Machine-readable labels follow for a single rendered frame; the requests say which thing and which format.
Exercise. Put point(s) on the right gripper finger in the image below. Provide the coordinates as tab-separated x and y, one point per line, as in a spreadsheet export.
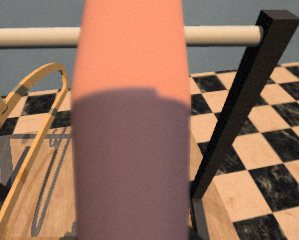
193	235

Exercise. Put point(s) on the yellow clothes hanger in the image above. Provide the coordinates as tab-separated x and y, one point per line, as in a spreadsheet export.
6	107

